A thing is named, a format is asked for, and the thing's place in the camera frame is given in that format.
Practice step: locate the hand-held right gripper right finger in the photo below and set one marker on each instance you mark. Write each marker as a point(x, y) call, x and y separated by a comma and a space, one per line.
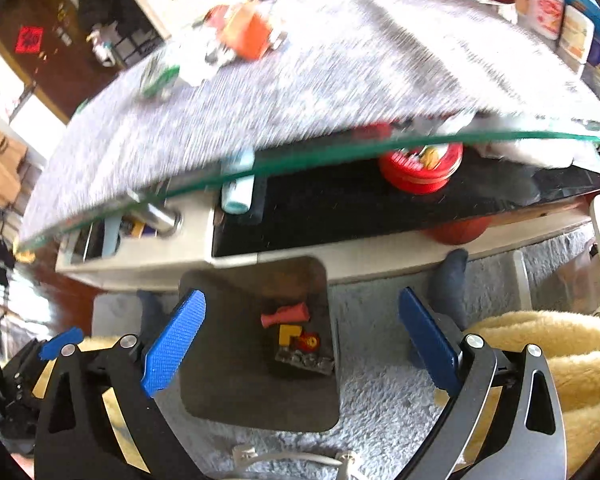
point(427, 340)

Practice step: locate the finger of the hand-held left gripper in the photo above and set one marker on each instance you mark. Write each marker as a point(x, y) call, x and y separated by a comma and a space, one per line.
point(54, 346)

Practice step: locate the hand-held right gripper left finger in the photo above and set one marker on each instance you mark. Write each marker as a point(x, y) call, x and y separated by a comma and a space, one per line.
point(172, 342)

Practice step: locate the dark square tray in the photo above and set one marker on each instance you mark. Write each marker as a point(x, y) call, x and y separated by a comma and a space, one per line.
point(230, 360)

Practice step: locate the dark blue sock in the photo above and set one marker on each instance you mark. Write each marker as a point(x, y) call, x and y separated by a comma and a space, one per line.
point(450, 280)

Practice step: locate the grey shaggy carpet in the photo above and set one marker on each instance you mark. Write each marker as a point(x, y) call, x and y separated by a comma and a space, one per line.
point(380, 400)

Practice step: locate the red ball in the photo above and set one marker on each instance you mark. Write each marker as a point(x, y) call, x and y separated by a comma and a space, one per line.
point(457, 232)

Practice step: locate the yellow toy block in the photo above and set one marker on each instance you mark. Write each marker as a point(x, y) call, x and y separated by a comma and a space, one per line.
point(286, 332)

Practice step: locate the red toy piece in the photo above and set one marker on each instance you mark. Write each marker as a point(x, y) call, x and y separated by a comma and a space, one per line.
point(285, 314)

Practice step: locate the red yellow toy figure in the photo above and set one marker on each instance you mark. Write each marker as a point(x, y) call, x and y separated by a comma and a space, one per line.
point(310, 342)

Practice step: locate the grey toy base block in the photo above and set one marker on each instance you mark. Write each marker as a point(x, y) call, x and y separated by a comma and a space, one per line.
point(305, 361)

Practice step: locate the yellow fleece cloth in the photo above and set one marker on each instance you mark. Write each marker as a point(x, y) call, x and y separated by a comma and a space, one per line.
point(580, 350)

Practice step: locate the teal plastic bottle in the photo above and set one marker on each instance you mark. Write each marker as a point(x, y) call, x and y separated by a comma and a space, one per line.
point(237, 195)

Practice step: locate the glass top coffee table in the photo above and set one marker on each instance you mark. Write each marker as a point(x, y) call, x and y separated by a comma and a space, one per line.
point(330, 210)

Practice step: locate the red round tin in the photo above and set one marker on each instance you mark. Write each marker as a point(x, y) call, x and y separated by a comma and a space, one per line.
point(415, 172)

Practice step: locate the brown cardboard boxes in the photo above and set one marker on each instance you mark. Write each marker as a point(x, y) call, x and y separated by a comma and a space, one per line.
point(0, 165)

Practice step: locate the white plastic bag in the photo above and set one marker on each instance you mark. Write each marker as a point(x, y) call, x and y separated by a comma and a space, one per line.
point(530, 150)

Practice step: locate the green white wrapper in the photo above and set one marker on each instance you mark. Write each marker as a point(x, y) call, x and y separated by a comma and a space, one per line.
point(157, 77)

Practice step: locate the brown wooden door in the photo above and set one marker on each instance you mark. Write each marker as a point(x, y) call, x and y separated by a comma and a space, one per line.
point(65, 75)

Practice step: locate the white crumpled tissue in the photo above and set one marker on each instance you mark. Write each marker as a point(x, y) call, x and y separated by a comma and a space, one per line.
point(200, 60)

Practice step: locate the grey woven table mat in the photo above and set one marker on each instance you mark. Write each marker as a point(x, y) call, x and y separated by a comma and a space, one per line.
point(330, 70)

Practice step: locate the black metal rack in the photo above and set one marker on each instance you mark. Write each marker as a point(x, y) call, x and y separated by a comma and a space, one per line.
point(130, 42)

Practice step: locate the red door decoration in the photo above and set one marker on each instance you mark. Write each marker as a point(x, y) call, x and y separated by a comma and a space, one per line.
point(30, 40)

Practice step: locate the orange snack packet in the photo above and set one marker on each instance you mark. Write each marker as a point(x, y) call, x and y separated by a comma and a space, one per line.
point(247, 35)

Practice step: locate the yellow white box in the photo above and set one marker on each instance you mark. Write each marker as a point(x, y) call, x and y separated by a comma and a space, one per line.
point(577, 35)

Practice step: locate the white red printed box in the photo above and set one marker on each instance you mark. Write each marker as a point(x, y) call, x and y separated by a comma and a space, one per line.
point(542, 5)

